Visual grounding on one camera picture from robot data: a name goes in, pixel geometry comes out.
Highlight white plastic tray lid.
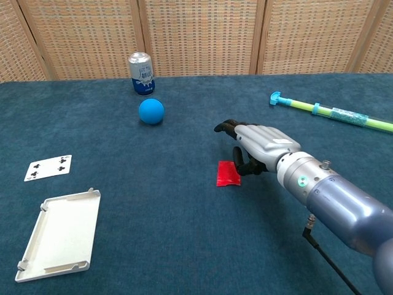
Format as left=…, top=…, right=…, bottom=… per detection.
left=14, top=187, right=101, bottom=283

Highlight four of clubs card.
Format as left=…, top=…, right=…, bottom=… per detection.
left=23, top=154, right=72, bottom=183

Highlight green blue toy pump stick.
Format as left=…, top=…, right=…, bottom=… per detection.
left=269, top=91, right=393, bottom=134

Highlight woven folding screen panel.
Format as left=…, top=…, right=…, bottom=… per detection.
left=0, top=0, right=50, bottom=83
left=136, top=0, right=267, bottom=77
left=256, top=0, right=384, bottom=75
left=17, top=0, right=147, bottom=81
left=346, top=0, right=393, bottom=74

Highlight red rectangular card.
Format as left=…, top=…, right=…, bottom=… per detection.
left=216, top=160, right=242, bottom=187

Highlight blue ball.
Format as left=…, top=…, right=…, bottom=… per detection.
left=138, top=98, right=165, bottom=125

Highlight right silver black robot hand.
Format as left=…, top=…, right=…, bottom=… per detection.
left=214, top=119, right=302, bottom=177

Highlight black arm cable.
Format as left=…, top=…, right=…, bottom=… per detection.
left=302, top=214, right=364, bottom=295

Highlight teal tablecloth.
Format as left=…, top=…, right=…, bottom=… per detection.
left=0, top=73, right=393, bottom=295

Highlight silver blue drink can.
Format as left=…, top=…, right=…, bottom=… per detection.
left=128, top=51, right=156, bottom=95

